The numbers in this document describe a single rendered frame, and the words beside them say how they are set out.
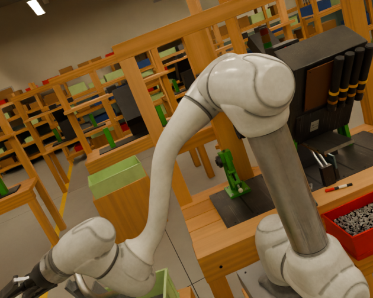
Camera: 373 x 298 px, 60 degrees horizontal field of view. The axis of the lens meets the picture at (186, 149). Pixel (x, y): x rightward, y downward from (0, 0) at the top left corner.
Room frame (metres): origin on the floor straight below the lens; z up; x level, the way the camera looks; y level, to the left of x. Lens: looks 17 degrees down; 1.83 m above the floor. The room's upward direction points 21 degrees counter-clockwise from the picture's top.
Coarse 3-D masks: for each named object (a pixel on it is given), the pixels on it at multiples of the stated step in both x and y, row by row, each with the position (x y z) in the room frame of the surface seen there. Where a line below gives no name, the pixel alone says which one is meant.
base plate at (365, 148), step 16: (368, 144) 1.73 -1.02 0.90; (336, 160) 1.69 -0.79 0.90; (352, 160) 1.62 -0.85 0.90; (368, 160) 1.56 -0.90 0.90; (256, 176) 1.87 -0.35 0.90; (320, 176) 1.59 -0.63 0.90; (224, 192) 1.83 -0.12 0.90; (256, 192) 1.68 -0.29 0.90; (224, 208) 1.64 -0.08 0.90; (240, 208) 1.58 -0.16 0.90; (256, 208) 1.52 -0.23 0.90; (272, 208) 1.47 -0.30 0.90
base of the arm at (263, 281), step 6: (264, 276) 1.00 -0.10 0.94; (264, 282) 0.97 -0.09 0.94; (270, 282) 0.93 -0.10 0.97; (270, 288) 0.93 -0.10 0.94; (276, 288) 0.90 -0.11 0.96; (282, 288) 0.88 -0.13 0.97; (288, 288) 0.87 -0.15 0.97; (276, 294) 0.90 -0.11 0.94; (282, 294) 0.88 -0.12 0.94; (288, 294) 0.87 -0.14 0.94; (294, 294) 0.86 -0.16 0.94
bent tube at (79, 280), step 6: (78, 276) 1.11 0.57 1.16; (78, 282) 1.09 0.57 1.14; (84, 282) 1.10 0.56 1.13; (84, 288) 1.08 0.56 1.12; (84, 294) 1.07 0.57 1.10; (90, 294) 1.07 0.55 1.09; (96, 294) 1.09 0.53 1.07; (102, 294) 1.11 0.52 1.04; (108, 294) 1.14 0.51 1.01; (114, 294) 1.16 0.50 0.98
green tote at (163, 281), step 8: (160, 272) 1.23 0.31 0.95; (168, 272) 1.23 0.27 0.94; (160, 280) 1.23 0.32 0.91; (168, 280) 1.19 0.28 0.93; (160, 288) 1.23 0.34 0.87; (168, 288) 1.15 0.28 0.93; (144, 296) 1.24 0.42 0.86; (152, 296) 1.24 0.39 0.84; (168, 296) 1.10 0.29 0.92; (176, 296) 1.19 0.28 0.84
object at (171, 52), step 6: (174, 48) 11.19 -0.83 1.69; (180, 48) 11.24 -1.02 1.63; (138, 54) 10.87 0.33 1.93; (162, 54) 11.12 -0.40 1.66; (168, 54) 11.15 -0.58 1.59; (174, 54) 11.08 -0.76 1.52; (162, 60) 11.00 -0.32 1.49; (144, 72) 10.97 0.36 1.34; (150, 72) 11.01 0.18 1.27; (120, 84) 10.75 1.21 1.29; (150, 90) 10.97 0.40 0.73; (156, 90) 10.90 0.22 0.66; (174, 90) 11.12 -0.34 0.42
